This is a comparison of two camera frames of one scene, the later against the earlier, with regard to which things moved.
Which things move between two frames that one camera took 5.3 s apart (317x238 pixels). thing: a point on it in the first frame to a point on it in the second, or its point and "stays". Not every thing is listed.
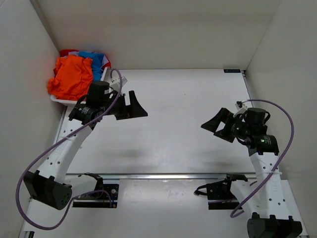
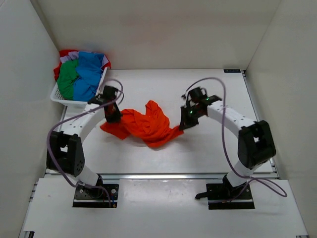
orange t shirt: [73, 78] to [152, 125]
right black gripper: [223, 115] to [185, 122]
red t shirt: [64, 52] stays
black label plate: [232, 70] stays
